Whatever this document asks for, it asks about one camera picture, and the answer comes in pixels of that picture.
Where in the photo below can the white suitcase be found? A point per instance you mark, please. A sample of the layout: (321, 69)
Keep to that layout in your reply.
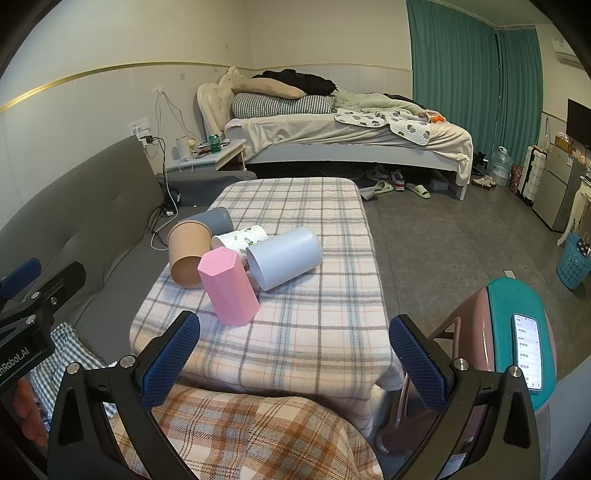
(533, 177)

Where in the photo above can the wall socket panel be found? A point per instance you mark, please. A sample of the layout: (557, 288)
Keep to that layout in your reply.
(137, 125)

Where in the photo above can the pink plastic stool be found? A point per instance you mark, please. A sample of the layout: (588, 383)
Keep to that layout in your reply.
(466, 332)

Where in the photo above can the beige bed sheet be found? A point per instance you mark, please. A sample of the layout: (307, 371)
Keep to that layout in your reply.
(300, 129)

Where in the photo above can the person's plaid trousers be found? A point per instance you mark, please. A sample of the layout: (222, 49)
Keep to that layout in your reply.
(258, 438)

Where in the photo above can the grey sofa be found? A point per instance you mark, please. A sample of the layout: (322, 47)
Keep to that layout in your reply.
(92, 207)

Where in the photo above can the tan cup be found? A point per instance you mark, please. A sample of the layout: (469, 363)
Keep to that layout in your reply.
(184, 258)

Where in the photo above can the green can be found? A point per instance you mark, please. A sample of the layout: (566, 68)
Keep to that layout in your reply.
(214, 144)

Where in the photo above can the blue checked cloth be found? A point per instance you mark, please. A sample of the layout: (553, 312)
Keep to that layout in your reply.
(69, 355)

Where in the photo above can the plaid covered table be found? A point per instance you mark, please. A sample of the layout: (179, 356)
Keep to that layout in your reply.
(314, 323)

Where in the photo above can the narrow teal curtain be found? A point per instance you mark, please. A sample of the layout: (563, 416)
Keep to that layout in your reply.
(519, 92)

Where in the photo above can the white air conditioner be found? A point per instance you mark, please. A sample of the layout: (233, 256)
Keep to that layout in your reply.
(565, 53)

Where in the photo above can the black clothes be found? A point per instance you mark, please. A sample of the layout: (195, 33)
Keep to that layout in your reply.
(300, 81)

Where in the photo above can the black television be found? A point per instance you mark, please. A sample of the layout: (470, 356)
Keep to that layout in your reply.
(579, 122)

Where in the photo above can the blue laundry basket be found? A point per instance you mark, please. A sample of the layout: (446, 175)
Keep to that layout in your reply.
(572, 265)

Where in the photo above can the tan pillow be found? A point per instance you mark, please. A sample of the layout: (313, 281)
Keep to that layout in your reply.
(270, 87)

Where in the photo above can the pale green slipper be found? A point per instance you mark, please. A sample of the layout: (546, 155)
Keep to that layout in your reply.
(418, 190)
(382, 186)

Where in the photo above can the teal stool cushion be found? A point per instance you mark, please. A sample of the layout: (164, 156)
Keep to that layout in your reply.
(503, 300)

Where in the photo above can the person's left hand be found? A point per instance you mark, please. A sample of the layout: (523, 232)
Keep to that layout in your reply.
(30, 410)

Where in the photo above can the checked pillow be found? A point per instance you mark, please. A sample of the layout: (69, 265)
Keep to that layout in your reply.
(277, 105)

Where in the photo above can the printed white quilt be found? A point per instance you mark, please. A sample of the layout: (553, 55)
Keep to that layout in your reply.
(369, 120)

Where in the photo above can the white kettle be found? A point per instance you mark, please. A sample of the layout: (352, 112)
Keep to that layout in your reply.
(183, 147)

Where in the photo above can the sneakers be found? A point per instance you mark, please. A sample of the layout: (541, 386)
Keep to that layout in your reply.
(397, 177)

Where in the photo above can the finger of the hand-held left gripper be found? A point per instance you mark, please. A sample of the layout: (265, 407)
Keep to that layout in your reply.
(64, 281)
(21, 273)

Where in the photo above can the large water bottle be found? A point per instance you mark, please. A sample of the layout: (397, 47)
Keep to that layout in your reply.
(501, 168)

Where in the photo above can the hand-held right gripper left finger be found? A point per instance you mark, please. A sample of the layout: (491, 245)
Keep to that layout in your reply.
(171, 360)

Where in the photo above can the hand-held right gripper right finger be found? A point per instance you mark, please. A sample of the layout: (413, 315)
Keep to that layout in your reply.
(418, 360)

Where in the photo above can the grey cup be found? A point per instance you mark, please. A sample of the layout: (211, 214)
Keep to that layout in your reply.
(217, 219)

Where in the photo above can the black charger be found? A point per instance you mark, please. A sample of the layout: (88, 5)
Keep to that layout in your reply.
(148, 140)

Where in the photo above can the pale green blanket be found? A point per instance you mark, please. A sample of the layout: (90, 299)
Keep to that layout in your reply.
(369, 101)

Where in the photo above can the bedside table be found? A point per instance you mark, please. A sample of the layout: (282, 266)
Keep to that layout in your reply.
(207, 161)

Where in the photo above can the silver fridge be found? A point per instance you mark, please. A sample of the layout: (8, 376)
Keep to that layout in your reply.
(558, 189)

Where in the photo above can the white printed cup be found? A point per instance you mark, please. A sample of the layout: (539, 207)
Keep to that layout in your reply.
(240, 237)

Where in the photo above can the wide teal curtain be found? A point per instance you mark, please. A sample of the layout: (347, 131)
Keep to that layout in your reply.
(452, 60)

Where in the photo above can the light blue cup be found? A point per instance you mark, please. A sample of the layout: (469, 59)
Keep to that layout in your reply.
(286, 256)

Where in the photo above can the pink hexagonal cup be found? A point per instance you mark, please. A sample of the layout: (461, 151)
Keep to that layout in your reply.
(228, 290)

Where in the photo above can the smartphone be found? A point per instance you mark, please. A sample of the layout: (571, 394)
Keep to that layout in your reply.
(527, 350)

